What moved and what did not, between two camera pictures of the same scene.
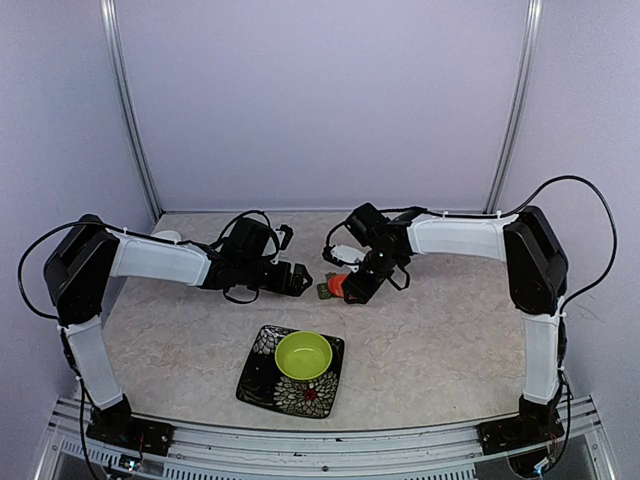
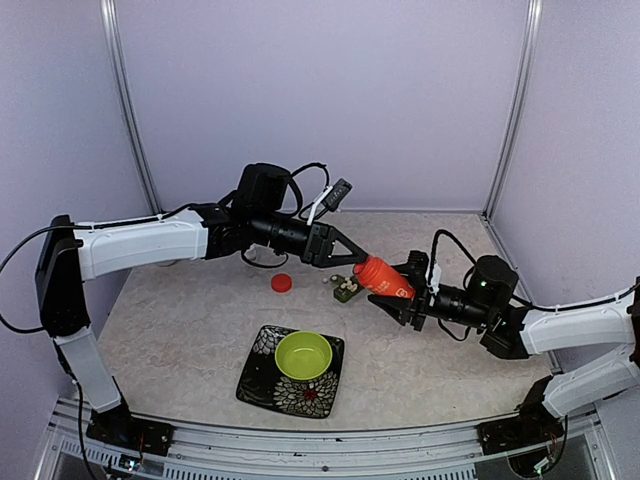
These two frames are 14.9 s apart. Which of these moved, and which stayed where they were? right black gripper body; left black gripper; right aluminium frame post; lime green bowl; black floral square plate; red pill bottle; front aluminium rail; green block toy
Moved: right black gripper body; left black gripper; red pill bottle; green block toy
Stayed: black floral square plate; lime green bowl; front aluminium rail; right aluminium frame post
